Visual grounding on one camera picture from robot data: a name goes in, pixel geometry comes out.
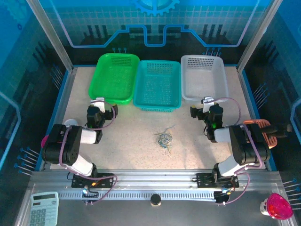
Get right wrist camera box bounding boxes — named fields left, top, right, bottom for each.
left=200, top=96, right=215, bottom=113

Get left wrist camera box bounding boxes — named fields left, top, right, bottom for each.
left=90, top=97, right=106, bottom=113

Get aluminium frame post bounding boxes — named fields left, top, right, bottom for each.
left=25, top=0, right=77, bottom=73
left=236, top=0, right=283, bottom=73

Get white calculator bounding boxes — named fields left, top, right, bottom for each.
left=29, top=191, right=59, bottom=226

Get teal plastic basket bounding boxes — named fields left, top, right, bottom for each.
left=133, top=59, right=182, bottom=113

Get white plastic basket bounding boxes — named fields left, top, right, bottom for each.
left=180, top=54, right=230, bottom=103

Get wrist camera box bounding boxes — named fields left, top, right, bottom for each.
left=90, top=97, right=106, bottom=113
left=200, top=96, right=215, bottom=113

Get green plastic basket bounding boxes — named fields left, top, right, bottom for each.
left=88, top=53, right=141, bottom=106

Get slotted white cable duct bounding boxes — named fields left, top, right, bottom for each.
left=57, top=190, right=217, bottom=201

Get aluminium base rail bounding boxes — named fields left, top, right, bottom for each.
left=32, top=168, right=282, bottom=189

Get magenta cup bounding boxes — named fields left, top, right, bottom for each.
left=41, top=134, right=51, bottom=148

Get pink dome lamp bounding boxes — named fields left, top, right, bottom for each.
left=260, top=193, right=294, bottom=221

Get black round knob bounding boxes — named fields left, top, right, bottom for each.
left=150, top=194, right=162, bottom=207

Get orange beige knife holder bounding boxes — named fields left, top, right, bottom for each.
left=243, top=119, right=278, bottom=150

